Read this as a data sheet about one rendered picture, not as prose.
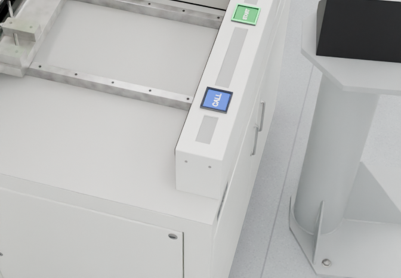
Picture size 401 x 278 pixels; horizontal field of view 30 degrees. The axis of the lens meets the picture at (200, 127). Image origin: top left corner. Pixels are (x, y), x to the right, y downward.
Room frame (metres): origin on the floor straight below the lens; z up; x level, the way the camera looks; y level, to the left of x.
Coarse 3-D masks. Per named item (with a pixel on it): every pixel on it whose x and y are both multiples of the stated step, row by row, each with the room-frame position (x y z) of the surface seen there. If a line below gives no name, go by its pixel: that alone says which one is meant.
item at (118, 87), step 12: (36, 72) 1.16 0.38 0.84; (48, 72) 1.15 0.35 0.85; (60, 72) 1.15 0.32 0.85; (72, 72) 1.15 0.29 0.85; (72, 84) 1.13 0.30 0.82; (84, 84) 1.13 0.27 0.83; (96, 84) 1.12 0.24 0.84; (108, 84) 1.11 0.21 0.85; (120, 84) 1.12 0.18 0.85; (132, 84) 1.12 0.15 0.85; (132, 96) 1.10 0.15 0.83; (144, 96) 1.09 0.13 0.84; (156, 96) 1.09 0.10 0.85; (168, 96) 1.08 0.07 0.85; (180, 96) 1.08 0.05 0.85; (180, 108) 1.07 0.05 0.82
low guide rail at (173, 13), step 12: (84, 0) 1.41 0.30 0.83; (96, 0) 1.41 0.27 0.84; (108, 0) 1.40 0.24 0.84; (120, 0) 1.39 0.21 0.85; (132, 0) 1.39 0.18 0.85; (132, 12) 1.38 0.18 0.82; (144, 12) 1.38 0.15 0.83; (156, 12) 1.37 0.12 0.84; (168, 12) 1.36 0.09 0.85; (180, 12) 1.36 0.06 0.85; (192, 12) 1.36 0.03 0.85; (204, 24) 1.34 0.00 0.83; (216, 24) 1.33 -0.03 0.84
